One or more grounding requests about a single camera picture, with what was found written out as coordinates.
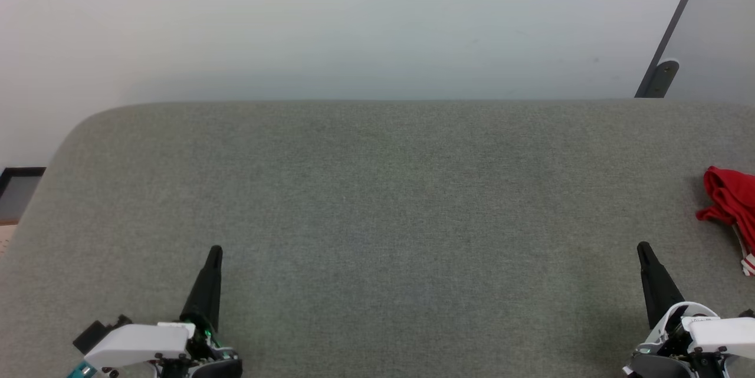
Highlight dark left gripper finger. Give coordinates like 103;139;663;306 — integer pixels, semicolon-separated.
179;245;224;332

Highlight dark grey door edge bar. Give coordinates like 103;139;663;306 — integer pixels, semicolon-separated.
633;0;718;99

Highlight black framed grey panel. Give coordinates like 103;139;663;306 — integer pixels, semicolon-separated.
0;166;47;227

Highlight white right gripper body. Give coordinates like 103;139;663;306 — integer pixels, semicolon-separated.
622;301;755;378

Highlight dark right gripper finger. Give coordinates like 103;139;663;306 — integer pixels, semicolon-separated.
636;241;685;330

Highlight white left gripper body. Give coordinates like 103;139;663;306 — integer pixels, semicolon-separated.
82;321;243;378

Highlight red white basketball jersey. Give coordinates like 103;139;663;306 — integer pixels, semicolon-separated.
695;166;755;278

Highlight grey door panel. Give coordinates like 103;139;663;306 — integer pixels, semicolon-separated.
663;0;755;101

